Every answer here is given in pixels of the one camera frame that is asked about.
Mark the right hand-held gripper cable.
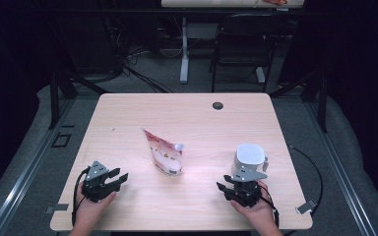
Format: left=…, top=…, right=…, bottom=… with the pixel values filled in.
left=259, top=183, right=281, bottom=229

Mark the clear container with white lid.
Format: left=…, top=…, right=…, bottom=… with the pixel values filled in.
left=231, top=143, right=270, bottom=180

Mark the bundle of black floor cables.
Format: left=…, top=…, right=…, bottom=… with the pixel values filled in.
left=104, top=16, right=175, bottom=94

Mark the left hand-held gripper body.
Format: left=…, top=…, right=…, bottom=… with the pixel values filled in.
left=81, top=160, right=118, bottom=204

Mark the hand-held gripper cable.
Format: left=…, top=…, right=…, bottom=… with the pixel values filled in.
left=259, top=183, right=281, bottom=229
left=71, top=166, right=92, bottom=227

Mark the left hand-held gripper cable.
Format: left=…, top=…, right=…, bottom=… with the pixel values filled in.
left=71, top=166, right=92, bottom=227

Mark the white desk leg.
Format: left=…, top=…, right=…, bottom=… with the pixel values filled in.
left=179, top=17, right=190, bottom=85

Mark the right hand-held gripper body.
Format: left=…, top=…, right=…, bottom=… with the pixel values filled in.
left=229, top=166, right=269, bottom=208

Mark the black metal stand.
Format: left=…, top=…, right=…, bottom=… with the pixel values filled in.
left=269, top=70, right=329, bottom=134
left=48, top=65, right=109, bottom=131

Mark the person's left hand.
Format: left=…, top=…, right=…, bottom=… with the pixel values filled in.
left=73, top=191, right=118, bottom=228

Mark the black folding chair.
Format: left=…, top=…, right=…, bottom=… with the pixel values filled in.
left=210, top=13, right=289, bottom=93

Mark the grey tape strip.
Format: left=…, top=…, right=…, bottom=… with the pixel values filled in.
left=44, top=203, right=70, bottom=214

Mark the person's right hand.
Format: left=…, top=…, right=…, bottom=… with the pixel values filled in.
left=230, top=196, right=279, bottom=229

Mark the black looped cable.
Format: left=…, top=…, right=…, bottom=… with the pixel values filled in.
left=286, top=145, right=324, bottom=214

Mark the white desk foot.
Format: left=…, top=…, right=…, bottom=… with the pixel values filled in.
left=255, top=67, right=266, bottom=84

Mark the aluminium rail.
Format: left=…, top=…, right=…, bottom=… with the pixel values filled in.
left=0, top=97, right=77, bottom=236
left=303, top=97, right=378, bottom=236

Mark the red and white spout pouch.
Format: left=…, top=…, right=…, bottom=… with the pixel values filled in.
left=142, top=128, right=185, bottom=177

